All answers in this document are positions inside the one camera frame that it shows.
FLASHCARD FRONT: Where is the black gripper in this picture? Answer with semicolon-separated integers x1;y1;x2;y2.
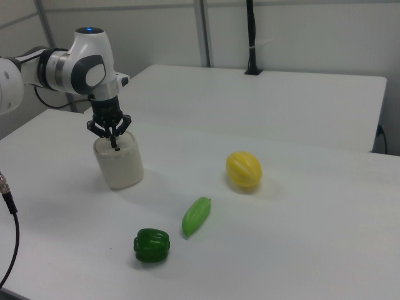
86;94;133;149

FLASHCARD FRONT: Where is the cream round bin lid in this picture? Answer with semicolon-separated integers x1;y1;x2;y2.
94;131;138;158

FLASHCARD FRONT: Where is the cream plastic garbage bin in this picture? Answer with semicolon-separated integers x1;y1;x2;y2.
93;131;145;191

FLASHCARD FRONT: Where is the light green toy gourd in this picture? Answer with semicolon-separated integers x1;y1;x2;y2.
182;196;213;239

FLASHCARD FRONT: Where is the dark green toy bell pepper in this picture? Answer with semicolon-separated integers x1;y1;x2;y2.
133;228;171;263

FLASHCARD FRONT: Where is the yellow striped toy melon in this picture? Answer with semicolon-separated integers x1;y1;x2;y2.
226;151;263;189

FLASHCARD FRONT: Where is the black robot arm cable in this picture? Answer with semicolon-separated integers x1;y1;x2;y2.
33;85;91;110

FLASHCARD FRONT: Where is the slanted grey partition post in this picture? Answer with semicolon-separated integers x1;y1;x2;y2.
33;0;79;113

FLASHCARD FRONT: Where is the black cable with metal connector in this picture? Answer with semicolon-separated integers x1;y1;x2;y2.
0;171;21;290

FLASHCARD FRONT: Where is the black camera pole with base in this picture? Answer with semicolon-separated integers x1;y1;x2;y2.
244;0;264;76

